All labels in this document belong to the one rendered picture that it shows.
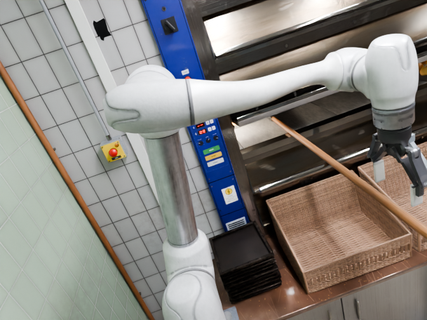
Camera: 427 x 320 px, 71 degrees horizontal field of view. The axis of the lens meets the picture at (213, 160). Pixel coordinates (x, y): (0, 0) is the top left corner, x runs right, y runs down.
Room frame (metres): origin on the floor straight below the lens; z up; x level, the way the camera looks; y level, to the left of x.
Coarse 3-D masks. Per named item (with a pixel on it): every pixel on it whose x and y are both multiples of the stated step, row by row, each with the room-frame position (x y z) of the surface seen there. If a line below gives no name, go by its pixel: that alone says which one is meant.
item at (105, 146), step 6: (114, 138) 1.41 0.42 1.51; (120, 138) 1.41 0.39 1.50; (102, 144) 1.38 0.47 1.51; (108, 144) 1.37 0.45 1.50; (114, 144) 1.38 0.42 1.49; (120, 144) 1.38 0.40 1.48; (102, 150) 1.37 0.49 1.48; (108, 150) 1.37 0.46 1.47; (120, 150) 1.38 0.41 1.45; (126, 150) 1.42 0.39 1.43; (108, 156) 1.37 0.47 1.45; (120, 156) 1.37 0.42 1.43; (126, 156) 1.38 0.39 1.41; (108, 162) 1.37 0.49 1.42
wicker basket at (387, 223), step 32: (288, 192) 1.45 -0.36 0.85; (320, 192) 1.44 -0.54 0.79; (352, 192) 1.43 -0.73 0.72; (320, 224) 1.39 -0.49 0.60; (352, 224) 1.32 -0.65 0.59; (384, 224) 1.18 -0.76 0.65; (288, 256) 1.21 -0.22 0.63; (320, 256) 1.18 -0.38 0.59; (352, 256) 0.99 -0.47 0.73; (384, 256) 1.00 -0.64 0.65; (320, 288) 0.99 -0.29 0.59
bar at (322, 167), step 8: (424, 128) 1.14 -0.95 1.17; (416, 136) 1.13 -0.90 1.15; (360, 152) 1.12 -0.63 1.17; (336, 160) 1.12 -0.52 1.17; (344, 160) 1.12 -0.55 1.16; (424, 160) 1.06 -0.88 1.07; (312, 168) 1.12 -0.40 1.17; (320, 168) 1.11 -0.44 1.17; (328, 168) 1.12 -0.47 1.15; (288, 176) 1.12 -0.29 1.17; (296, 176) 1.11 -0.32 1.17; (304, 176) 1.11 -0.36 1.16; (272, 184) 1.11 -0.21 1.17; (280, 184) 1.10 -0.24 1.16
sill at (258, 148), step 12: (420, 96) 1.52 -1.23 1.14; (360, 108) 1.55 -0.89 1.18; (324, 120) 1.55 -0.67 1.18; (336, 120) 1.50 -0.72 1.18; (348, 120) 1.50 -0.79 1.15; (300, 132) 1.50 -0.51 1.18; (312, 132) 1.49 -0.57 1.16; (264, 144) 1.50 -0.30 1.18; (276, 144) 1.48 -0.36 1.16; (252, 156) 1.48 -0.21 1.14
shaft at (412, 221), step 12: (276, 120) 1.71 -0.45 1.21; (288, 132) 1.51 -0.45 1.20; (312, 144) 1.27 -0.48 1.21; (324, 156) 1.14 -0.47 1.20; (336, 168) 1.03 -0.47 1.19; (360, 180) 0.89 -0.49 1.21; (372, 192) 0.81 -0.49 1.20; (384, 204) 0.75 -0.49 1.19; (396, 204) 0.72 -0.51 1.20; (396, 216) 0.69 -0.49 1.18; (408, 216) 0.66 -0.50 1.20; (420, 228) 0.61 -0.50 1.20
